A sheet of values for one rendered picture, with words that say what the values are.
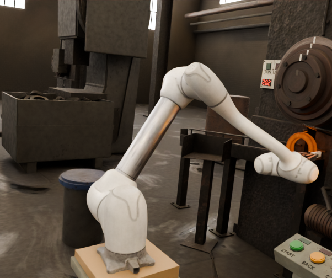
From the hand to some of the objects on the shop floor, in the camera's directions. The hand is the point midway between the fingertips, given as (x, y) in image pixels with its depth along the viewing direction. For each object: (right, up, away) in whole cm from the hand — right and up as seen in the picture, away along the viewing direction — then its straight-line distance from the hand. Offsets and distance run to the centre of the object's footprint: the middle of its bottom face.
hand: (315, 154), depth 184 cm
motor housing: (-6, -78, -11) cm, 78 cm away
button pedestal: (-40, -86, -71) cm, 118 cm away
